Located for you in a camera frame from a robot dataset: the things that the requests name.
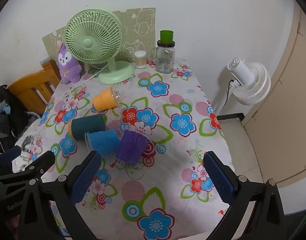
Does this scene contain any purple plush toy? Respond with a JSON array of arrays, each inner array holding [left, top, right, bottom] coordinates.
[[58, 43, 82, 84]]

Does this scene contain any green desk fan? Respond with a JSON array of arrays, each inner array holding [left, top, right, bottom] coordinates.
[[64, 9, 135, 85]]

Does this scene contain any purple plastic cup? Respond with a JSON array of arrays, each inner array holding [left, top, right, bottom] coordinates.
[[116, 128, 151, 165]]

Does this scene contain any white fan power cable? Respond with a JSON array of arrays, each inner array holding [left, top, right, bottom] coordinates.
[[70, 63, 111, 91]]

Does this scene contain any floral tablecloth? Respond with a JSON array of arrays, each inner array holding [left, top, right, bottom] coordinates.
[[14, 59, 235, 240]]

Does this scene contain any orange wooden chair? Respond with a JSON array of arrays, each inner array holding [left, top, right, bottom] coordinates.
[[0, 59, 61, 114]]

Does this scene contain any glass mason jar mug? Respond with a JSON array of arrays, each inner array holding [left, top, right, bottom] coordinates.
[[151, 40, 175, 74]]

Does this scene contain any blue plastic cup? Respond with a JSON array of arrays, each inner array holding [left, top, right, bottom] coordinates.
[[85, 129, 120, 155]]

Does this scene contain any dark teal cup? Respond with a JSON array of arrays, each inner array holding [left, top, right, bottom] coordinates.
[[68, 114, 106, 141]]

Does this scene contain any white standing fan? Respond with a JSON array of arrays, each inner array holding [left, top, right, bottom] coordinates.
[[215, 57, 271, 115]]

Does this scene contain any dark clothes pile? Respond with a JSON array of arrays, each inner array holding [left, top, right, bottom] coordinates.
[[0, 85, 41, 175]]

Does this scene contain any orange plastic cup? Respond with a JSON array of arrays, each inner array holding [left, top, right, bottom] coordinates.
[[93, 86, 120, 112]]

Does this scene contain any green cup on jar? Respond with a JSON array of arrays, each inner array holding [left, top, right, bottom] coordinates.
[[160, 30, 173, 44]]

